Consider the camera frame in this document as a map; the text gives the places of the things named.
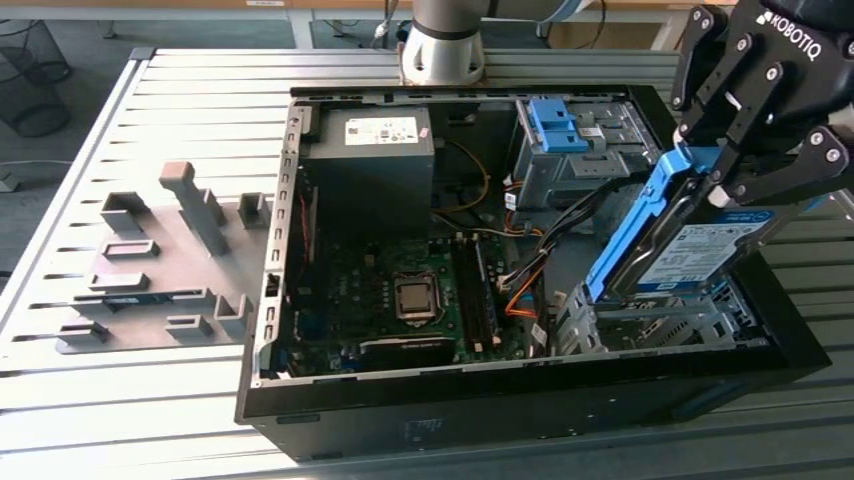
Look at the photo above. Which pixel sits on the CPU socket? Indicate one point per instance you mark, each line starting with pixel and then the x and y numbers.
pixel 415 297

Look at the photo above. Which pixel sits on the black mesh wastebasket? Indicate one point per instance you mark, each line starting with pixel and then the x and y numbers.
pixel 34 100

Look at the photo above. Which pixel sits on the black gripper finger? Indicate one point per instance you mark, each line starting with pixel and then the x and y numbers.
pixel 801 175
pixel 754 90

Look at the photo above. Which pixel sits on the green motherboard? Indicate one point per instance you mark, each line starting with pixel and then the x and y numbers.
pixel 354 280

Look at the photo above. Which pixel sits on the grey power supply unit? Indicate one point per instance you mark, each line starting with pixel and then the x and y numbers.
pixel 374 170

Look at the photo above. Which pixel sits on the hard disk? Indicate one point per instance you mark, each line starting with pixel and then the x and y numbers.
pixel 701 250

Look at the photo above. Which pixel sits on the grey plastic parts rack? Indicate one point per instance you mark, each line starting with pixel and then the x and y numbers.
pixel 167 270

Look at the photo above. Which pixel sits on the black RAM stick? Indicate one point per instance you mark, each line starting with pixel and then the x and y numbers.
pixel 467 290
pixel 487 295

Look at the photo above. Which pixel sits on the black graphics card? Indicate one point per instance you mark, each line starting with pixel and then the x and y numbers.
pixel 407 352

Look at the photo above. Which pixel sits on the silver optical drive cage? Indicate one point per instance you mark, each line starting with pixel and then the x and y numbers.
pixel 588 170

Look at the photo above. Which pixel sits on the blue plastic drive latch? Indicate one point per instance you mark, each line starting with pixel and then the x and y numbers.
pixel 557 127

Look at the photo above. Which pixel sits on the grey floor box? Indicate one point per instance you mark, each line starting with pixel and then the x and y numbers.
pixel 8 180

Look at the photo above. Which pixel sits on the silver disk bay cage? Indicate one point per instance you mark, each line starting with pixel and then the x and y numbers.
pixel 654 316

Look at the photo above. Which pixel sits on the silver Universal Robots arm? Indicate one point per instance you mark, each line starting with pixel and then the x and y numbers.
pixel 443 55

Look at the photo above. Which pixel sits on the white-framed wooden desk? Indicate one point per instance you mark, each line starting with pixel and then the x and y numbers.
pixel 662 37

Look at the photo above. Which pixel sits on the black open PC case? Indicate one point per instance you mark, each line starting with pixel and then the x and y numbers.
pixel 467 415

